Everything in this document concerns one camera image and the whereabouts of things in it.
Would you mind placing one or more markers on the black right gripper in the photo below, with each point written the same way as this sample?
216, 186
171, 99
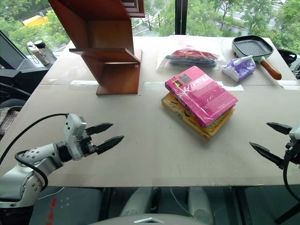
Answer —
293, 153

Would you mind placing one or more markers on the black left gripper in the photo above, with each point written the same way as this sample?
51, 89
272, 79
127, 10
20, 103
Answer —
87, 144

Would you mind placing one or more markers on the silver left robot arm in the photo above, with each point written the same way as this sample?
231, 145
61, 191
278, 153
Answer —
25, 168

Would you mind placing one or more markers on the yellow book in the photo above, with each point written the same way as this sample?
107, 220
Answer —
211, 129

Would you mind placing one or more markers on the pink shrink-wrapped book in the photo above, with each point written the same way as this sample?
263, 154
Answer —
201, 96

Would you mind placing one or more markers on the wooden shelf stand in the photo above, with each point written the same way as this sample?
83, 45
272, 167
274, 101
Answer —
110, 35

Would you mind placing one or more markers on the grey rounded robot leg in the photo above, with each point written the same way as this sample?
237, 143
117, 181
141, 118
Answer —
201, 204
138, 204

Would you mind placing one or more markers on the purple and white pouch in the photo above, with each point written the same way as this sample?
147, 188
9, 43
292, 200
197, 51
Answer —
241, 68

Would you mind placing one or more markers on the black chair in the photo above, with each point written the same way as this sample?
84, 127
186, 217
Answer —
290, 58

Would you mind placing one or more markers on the silver robot torso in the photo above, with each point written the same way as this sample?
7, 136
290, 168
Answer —
145, 221

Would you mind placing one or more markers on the chequered cloth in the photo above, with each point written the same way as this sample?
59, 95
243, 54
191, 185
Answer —
8, 119

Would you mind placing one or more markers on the clear bottle black cap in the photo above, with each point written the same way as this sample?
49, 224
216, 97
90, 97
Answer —
43, 52

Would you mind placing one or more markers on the clear plastic bag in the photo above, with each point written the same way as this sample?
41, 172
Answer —
171, 47

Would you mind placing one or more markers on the red and black bagged item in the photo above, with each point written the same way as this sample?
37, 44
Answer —
192, 57

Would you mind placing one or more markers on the yellow vehicle outside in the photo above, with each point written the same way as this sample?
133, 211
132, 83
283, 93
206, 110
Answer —
35, 21

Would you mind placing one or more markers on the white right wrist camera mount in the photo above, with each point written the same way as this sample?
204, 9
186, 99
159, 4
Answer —
295, 133

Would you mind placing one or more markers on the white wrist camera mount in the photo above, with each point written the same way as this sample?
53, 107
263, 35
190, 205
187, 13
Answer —
71, 131
295, 133

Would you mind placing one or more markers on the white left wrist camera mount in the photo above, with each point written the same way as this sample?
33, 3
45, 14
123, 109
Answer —
71, 131

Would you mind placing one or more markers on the black table frame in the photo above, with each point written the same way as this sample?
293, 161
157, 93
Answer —
257, 206

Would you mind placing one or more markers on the black window post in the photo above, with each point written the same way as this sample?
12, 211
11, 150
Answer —
180, 16

